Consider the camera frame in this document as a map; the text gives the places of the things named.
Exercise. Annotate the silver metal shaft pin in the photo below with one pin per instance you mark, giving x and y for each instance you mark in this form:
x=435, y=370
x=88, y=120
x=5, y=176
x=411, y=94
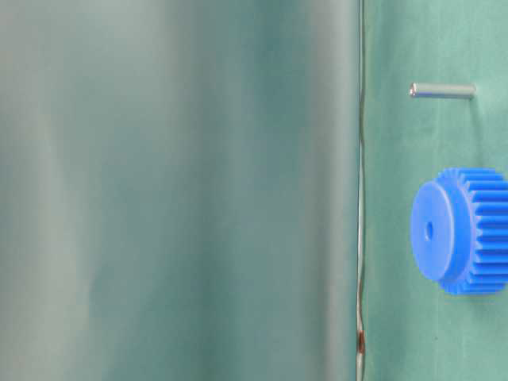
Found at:
x=441, y=90

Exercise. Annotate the green cloth mat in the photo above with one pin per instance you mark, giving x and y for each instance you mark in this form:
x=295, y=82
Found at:
x=413, y=330

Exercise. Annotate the blue plastic spur gear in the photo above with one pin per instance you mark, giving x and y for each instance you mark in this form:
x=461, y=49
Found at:
x=458, y=230

